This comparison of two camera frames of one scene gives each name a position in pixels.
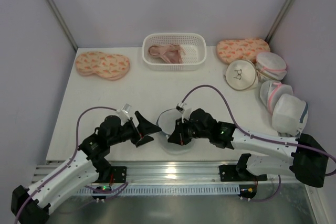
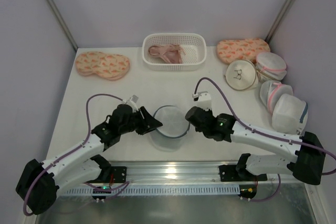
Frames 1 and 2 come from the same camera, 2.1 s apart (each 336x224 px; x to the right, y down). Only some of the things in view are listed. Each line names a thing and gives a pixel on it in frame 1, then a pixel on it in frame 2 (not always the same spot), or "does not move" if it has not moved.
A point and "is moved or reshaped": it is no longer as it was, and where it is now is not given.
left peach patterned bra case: (109, 66) does not move
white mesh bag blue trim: (166, 123) is moved or reshaped
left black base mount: (107, 173) does not move
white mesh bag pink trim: (270, 91) does not move
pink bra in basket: (171, 53) does not move
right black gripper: (182, 130) to (199, 118)
